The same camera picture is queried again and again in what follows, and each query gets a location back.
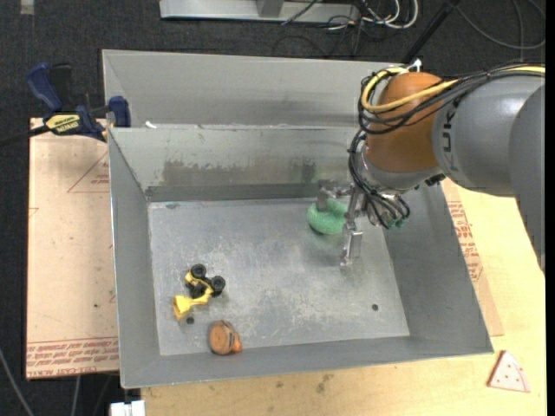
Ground orange-brown round toy food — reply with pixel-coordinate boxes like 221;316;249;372
207;319;244;356

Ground yellow toy vehicle black wheels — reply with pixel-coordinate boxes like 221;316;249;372
172;263;228;322

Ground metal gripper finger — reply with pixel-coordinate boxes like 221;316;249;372
338;228;365;273
317;179;336;213

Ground green round toy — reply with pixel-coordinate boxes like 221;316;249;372
306;198;349;237

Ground grey metal bin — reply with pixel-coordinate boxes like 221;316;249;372
101;49;495;390

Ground brown cardboard board red print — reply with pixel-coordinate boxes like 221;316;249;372
25;117;506;381

